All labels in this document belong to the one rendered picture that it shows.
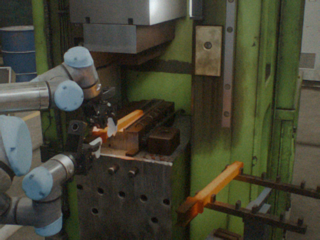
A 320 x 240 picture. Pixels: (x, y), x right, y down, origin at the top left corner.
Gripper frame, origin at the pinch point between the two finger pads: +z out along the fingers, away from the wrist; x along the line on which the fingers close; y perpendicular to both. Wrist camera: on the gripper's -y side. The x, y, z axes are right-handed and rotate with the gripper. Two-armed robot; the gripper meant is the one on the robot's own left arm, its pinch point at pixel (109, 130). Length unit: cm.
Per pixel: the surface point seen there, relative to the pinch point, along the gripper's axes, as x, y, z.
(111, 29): -1.5, -22.8, -25.6
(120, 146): 0.4, -2.4, 11.2
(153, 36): 7.6, -35.3, -14.1
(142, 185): 11.4, 8.2, 17.9
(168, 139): 18.9, -4.8, 6.9
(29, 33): -295, -310, 192
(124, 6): 3.6, -26.5, -32.3
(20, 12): -510, -548, 319
